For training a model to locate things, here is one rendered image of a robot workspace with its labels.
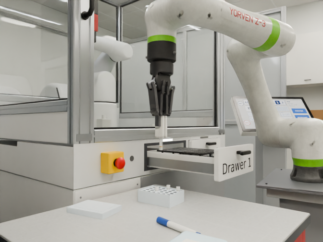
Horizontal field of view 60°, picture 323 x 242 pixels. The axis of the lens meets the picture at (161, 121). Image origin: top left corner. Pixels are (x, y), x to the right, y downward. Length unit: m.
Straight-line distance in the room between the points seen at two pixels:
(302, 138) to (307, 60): 3.22
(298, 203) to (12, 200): 1.17
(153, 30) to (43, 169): 0.63
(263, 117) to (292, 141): 0.15
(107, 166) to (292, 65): 3.73
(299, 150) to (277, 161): 0.80
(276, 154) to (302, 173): 0.79
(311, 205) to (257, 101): 0.45
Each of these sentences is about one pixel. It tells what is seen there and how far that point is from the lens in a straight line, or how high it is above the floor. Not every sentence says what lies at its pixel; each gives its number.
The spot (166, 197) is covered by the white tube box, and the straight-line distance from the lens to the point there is 0.87.
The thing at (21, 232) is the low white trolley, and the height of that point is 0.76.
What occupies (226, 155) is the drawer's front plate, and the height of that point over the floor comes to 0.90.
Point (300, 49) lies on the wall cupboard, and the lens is 4.44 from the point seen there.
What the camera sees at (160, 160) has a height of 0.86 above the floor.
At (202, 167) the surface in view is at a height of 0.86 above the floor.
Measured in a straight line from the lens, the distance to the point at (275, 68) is 2.77.
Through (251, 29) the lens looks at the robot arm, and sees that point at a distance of 0.97.
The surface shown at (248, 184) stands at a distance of 2.84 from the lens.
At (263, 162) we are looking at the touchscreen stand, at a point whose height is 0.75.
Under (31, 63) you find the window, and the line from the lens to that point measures 1.26.
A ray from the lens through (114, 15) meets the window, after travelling 1.13.
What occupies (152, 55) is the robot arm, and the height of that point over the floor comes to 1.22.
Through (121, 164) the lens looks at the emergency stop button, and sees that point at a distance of 0.97.
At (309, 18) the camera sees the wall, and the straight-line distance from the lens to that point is 4.93.
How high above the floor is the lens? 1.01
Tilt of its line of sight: level
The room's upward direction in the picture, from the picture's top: straight up
